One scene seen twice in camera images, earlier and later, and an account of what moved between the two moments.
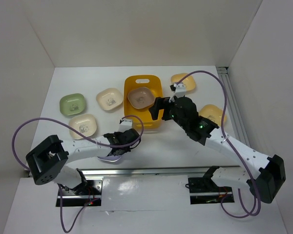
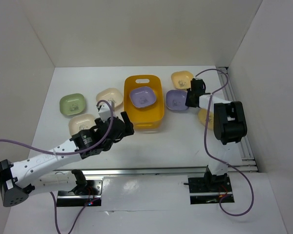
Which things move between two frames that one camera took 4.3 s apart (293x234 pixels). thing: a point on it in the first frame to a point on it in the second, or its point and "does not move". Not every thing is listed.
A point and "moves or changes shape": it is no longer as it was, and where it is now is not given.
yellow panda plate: (189, 82) does not move
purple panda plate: (111, 158) moves or changes shape
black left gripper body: (125, 150) to (108, 146)
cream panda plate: (85, 124) does not move
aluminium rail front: (153, 170) does not move
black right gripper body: (169, 113) to (189, 102)
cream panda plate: (109, 98) does not move
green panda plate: (72, 104) does not move
